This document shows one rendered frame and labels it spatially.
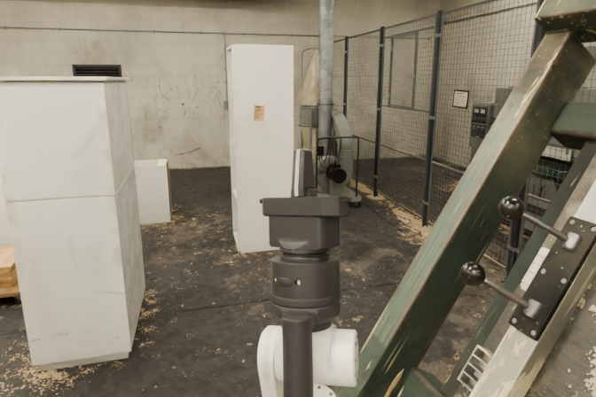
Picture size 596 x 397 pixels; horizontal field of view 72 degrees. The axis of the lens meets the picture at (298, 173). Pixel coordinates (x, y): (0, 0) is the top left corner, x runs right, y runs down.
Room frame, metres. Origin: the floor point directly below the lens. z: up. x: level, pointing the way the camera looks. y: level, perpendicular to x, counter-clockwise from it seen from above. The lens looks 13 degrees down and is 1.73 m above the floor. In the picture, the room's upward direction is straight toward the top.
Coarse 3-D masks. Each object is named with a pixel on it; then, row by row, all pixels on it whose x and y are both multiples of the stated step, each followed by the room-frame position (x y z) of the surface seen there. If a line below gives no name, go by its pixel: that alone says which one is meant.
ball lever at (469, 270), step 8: (464, 264) 0.60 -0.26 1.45; (472, 264) 0.59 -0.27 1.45; (480, 264) 0.59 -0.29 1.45; (464, 272) 0.59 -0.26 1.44; (472, 272) 0.58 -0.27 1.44; (480, 272) 0.58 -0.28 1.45; (464, 280) 0.59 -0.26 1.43; (472, 280) 0.58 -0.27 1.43; (480, 280) 0.58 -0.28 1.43; (488, 280) 0.59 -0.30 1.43; (496, 288) 0.58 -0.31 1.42; (504, 288) 0.59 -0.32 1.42; (512, 296) 0.58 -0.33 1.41; (520, 304) 0.57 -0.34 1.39; (528, 304) 0.57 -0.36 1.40; (536, 304) 0.57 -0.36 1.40; (528, 312) 0.57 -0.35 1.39; (536, 312) 0.56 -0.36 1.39
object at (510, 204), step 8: (504, 200) 0.62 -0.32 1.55; (512, 200) 0.61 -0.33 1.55; (520, 200) 0.61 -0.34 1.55; (504, 208) 0.61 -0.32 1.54; (512, 208) 0.60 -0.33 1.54; (520, 208) 0.60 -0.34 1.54; (504, 216) 0.61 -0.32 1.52; (512, 216) 0.60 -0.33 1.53; (520, 216) 0.60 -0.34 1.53; (528, 216) 0.61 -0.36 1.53; (536, 224) 0.61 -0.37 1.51; (544, 224) 0.60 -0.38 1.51; (552, 232) 0.60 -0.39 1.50; (560, 232) 0.60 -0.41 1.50; (568, 240) 0.59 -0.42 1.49; (576, 240) 0.59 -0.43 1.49; (568, 248) 0.59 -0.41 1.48; (576, 248) 0.59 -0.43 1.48
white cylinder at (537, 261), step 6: (540, 252) 0.64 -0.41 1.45; (546, 252) 0.64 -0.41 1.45; (540, 258) 0.64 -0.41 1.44; (534, 264) 0.64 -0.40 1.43; (540, 264) 0.63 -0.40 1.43; (528, 270) 0.65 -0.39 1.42; (534, 270) 0.63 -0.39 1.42; (528, 276) 0.63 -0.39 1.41; (522, 282) 0.64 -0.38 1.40; (528, 282) 0.63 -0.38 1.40; (522, 288) 0.63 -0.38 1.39
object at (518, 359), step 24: (576, 216) 0.63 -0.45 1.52; (576, 288) 0.57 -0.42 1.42; (504, 336) 0.59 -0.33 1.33; (528, 336) 0.56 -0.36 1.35; (552, 336) 0.56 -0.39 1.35; (504, 360) 0.56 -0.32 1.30; (528, 360) 0.54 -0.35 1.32; (480, 384) 0.57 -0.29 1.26; (504, 384) 0.54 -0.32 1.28; (528, 384) 0.54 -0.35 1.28
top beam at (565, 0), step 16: (544, 0) 0.93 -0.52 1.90; (560, 0) 0.88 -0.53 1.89; (576, 0) 0.85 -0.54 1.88; (592, 0) 0.81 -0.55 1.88; (544, 16) 0.90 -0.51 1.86; (560, 16) 0.87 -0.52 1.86; (576, 16) 0.84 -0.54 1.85; (592, 16) 0.81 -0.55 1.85; (576, 32) 0.88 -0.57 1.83; (592, 32) 0.85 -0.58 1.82
